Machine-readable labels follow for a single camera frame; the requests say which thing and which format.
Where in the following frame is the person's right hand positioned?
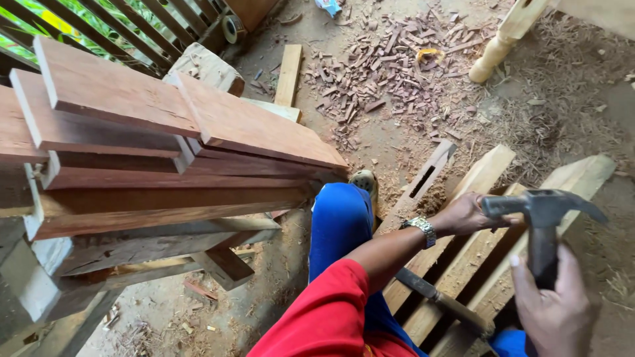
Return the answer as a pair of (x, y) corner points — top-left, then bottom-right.
(510, 242), (597, 357)

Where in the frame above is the worn grey shoe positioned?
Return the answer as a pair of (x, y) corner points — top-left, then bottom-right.
(348, 169), (380, 219)

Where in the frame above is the rough wooden block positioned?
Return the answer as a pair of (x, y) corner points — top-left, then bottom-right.
(163, 42), (246, 98)

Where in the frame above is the chisel with wooden handle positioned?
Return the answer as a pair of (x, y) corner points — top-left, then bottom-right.
(395, 267), (497, 340)

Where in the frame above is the mortised wooden rail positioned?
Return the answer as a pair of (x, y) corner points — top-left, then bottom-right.
(376, 138), (459, 236)

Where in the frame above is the short reddish wood plank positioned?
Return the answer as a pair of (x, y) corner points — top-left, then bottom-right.
(33, 35), (202, 139)

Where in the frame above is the turned pale wooden leg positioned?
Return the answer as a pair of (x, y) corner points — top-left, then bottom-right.
(468, 0), (552, 84)

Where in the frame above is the blue trouser leg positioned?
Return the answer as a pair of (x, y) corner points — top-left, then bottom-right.
(308, 182), (428, 357)

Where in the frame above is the rough wooden workbench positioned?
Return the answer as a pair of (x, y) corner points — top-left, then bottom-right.
(0, 164), (282, 357)

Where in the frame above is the roll of tape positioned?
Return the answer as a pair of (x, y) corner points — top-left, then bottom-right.
(221, 14), (247, 45)

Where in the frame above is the long reddish wood plank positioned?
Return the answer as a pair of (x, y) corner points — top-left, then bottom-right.
(9, 68), (195, 174)

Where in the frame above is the narrow pale wood strip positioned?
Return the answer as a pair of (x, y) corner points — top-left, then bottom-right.
(274, 44), (304, 108)

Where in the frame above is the thick reddish wood beam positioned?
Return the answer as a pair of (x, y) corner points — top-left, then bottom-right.
(23, 182), (323, 243)

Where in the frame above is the brown wooden board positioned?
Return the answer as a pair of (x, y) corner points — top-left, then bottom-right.
(224, 0), (281, 34)

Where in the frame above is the pale wood offcut board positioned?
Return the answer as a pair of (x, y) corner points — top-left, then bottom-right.
(240, 96), (303, 124)

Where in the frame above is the pale wood plank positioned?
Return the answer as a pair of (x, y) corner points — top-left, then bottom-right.
(430, 154), (618, 357)
(383, 144), (518, 315)
(403, 182), (529, 346)

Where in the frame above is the person's left hand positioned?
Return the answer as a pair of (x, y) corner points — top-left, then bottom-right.
(430, 192), (525, 238)

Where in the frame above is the silver wristwatch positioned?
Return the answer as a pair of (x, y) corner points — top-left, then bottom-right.
(400, 216), (437, 250)

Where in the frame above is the reddish plank with pale edge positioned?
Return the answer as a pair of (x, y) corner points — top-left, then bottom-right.
(0, 84), (49, 165)

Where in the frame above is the thin dark reddish plank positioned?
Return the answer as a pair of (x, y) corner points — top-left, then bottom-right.
(41, 145), (343, 192)

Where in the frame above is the black claw hammer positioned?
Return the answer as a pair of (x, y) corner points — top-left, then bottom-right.
(480, 188), (610, 292)

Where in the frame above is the pile of reddish wood chips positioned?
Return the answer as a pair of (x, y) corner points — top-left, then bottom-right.
(301, 5), (499, 152)

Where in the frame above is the pale wooden furniture frame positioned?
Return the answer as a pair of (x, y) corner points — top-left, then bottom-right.
(548, 0), (635, 42)

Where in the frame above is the yellow curled strip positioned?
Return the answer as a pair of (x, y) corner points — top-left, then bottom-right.
(416, 48), (446, 64)

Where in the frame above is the dark wooden railing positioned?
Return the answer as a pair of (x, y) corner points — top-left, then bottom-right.
(0, 0), (234, 80)

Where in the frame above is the wide reddish wood plank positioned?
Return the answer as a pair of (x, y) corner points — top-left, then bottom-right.
(174, 72), (349, 170)

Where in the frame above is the red shirt sleeve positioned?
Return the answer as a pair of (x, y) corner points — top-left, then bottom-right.
(246, 258), (420, 357)

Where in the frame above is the blue and white packet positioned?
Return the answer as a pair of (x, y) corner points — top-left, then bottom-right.
(314, 0), (344, 19)

